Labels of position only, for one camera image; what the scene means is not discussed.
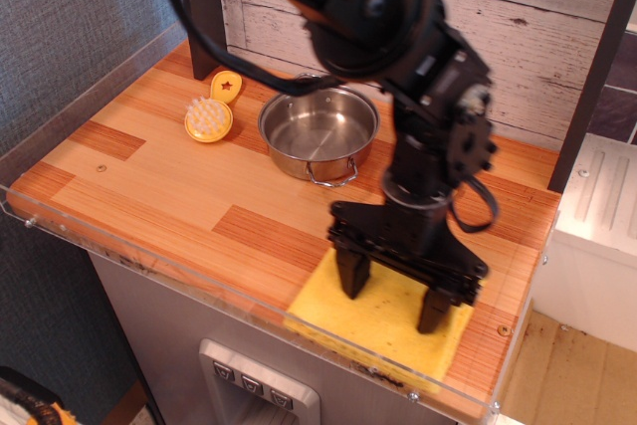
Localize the stainless steel pot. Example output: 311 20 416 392
258 87 380 188

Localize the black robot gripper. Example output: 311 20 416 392
328 196 488 334

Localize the yellow towel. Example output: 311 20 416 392
284 249 474 394

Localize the yellow scrub brush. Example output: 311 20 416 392
184 71 243 143

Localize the white cabinet at right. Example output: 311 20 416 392
531 134 636 350

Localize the dark right shelf post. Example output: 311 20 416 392
547 0 636 193

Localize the clear acrylic table guard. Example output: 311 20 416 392
1 26 558 424

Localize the yellow object bottom left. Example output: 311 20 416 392
26 401 77 425

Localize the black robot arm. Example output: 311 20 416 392
289 0 498 333

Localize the silver dispenser panel with buttons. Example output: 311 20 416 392
199 338 321 424

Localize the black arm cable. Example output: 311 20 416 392
156 0 501 236

